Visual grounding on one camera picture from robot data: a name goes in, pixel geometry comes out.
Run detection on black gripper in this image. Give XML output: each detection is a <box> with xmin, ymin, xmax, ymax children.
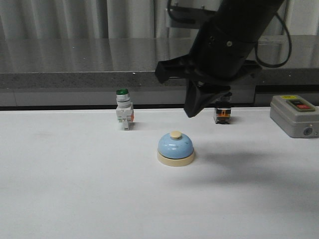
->
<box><xmin>155</xmin><ymin>17</ymin><xmax>262</xmax><ymax>117</ymax></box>

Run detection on blue desk bell cream base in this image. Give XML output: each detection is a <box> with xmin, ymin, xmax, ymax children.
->
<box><xmin>157</xmin><ymin>130</ymin><xmax>195</xmax><ymax>167</ymax></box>

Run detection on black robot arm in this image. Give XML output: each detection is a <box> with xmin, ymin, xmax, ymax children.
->
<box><xmin>155</xmin><ymin>0</ymin><xmax>282</xmax><ymax>118</ymax></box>

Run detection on grey curtain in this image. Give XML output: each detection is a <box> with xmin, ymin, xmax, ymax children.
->
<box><xmin>0</xmin><ymin>0</ymin><xmax>319</xmax><ymax>40</ymax></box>

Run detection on black selector switch orange body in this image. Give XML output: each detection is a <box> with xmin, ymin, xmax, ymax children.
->
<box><xmin>214</xmin><ymin>92</ymin><xmax>232</xmax><ymax>124</ymax></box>

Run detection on green pushbutton switch white body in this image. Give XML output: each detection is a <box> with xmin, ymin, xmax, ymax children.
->
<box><xmin>116</xmin><ymin>88</ymin><xmax>134</xmax><ymax>130</ymax></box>

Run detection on grey on off switch box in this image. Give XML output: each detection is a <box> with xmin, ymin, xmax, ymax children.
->
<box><xmin>270</xmin><ymin>95</ymin><xmax>319</xmax><ymax>138</ymax></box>

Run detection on black cable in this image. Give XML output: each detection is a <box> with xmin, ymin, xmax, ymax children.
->
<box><xmin>254</xmin><ymin>11</ymin><xmax>292</xmax><ymax>68</ymax></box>

